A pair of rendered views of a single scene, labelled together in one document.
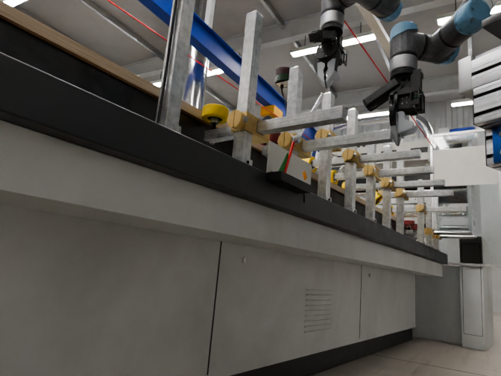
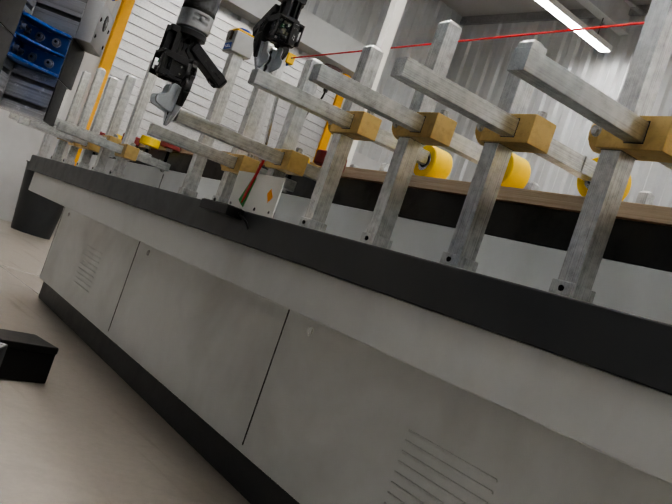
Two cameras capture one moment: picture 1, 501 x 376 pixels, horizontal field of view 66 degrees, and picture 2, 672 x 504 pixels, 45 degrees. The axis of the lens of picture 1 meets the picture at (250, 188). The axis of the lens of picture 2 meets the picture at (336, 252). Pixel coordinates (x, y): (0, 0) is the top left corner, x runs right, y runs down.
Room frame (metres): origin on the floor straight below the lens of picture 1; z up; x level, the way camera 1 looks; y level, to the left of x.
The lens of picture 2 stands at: (2.07, -1.92, 0.62)
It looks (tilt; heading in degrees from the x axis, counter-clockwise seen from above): 2 degrees up; 111
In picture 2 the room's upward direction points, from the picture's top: 19 degrees clockwise
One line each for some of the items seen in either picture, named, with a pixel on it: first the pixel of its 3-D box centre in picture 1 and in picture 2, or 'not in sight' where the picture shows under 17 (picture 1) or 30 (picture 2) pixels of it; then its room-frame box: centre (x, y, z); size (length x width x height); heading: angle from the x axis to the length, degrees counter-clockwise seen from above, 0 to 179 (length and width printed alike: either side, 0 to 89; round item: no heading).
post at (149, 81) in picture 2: not in sight; (136, 119); (0.18, 0.63, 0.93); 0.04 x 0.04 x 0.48; 53
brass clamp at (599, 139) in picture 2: (388, 184); (637, 138); (2.00, -0.73, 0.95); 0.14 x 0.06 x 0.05; 143
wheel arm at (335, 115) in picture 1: (268, 127); (225, 160); (0.98, -0.03, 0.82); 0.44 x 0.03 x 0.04; 53
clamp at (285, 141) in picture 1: (294, 145); (285, 162); (1.20, -0.13, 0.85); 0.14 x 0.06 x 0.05; 143
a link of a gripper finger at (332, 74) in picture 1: (334, 76); (263, 59); (1.10, -0.23, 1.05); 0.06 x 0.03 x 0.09; 143
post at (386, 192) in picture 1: (387, 189); (617, 156); (1.98, -0.72, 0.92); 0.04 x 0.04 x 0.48; 53
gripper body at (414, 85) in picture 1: (405, 93); (179, 56); (1.01, -0.41, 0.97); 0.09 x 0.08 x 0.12; 53
